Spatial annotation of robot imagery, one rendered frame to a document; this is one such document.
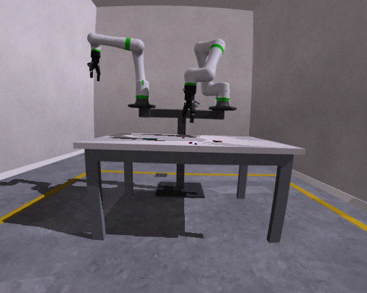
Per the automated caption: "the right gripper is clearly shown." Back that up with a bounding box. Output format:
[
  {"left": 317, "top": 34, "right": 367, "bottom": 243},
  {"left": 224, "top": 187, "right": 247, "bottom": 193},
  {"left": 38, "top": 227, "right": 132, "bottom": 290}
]
[{"left": 89, "top": 57, "right": 100, "bottom": 81}]

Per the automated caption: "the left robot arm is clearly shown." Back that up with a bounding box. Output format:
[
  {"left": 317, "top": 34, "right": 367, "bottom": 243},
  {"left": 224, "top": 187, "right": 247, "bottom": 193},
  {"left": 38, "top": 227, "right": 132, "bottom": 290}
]
[{"left": 182, "top": 39, "right": 230, "bottom": 106}]

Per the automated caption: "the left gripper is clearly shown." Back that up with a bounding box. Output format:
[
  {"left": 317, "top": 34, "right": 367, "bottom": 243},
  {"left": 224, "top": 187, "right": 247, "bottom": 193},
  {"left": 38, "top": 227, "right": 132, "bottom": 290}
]
[{"left": 182, "top": 93, "right": 196, "bottom": 123}]

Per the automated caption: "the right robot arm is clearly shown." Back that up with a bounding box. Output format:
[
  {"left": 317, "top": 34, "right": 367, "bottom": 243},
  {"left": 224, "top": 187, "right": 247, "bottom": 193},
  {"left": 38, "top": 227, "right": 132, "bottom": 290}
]
[{"left": 87, "top": 33, "right": 149, "bottom": 104}]

